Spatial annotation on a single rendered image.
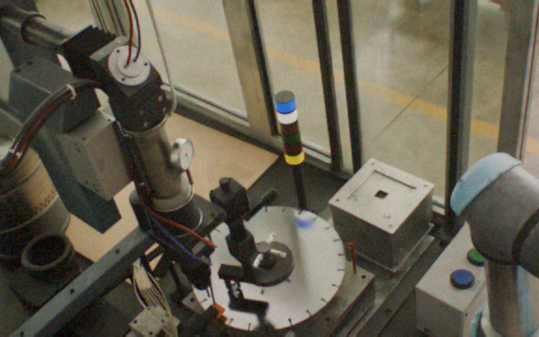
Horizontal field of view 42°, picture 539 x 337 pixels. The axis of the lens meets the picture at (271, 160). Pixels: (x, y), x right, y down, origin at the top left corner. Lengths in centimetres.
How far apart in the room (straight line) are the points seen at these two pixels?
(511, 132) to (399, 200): 32
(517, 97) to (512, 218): 48
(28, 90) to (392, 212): 87
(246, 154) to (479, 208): 113
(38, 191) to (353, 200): 78
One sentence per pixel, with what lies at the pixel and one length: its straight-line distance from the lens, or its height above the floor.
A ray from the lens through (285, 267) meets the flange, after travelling 147.
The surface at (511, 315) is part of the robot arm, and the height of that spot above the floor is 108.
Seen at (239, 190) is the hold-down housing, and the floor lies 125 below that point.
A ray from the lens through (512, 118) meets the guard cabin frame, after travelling 147.
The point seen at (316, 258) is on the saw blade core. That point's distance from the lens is 149.
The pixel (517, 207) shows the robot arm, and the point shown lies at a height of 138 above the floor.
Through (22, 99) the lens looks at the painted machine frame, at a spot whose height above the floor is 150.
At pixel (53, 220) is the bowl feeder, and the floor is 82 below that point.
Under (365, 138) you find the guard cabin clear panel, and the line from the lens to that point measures 178.
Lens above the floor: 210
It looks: 42 degrees down
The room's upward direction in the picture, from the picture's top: 12 degrees counter-clockwise
